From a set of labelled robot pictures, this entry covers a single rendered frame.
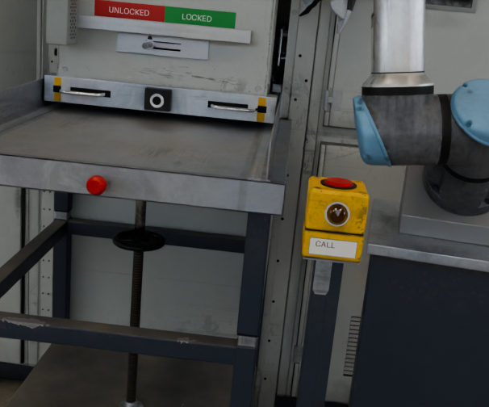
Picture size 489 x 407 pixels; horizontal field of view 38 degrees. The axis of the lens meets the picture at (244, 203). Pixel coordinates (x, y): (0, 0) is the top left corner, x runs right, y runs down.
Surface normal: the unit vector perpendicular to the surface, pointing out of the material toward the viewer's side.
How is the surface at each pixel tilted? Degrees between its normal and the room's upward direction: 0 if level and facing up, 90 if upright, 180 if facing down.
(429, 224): 90
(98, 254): 90
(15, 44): 90
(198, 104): 90
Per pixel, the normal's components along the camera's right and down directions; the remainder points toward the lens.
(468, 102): 0.04, -0.49
